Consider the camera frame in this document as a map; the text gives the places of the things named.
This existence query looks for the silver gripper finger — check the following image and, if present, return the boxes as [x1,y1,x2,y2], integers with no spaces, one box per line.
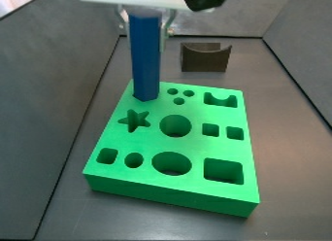
[161,9,177,52]
[117,5,130,34]

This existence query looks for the green shape sorting board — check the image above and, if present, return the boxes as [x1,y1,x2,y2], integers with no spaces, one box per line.
[83,82,261,218]

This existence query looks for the dark grey curved block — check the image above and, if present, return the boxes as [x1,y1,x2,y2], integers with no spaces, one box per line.
[181,43,233,72]

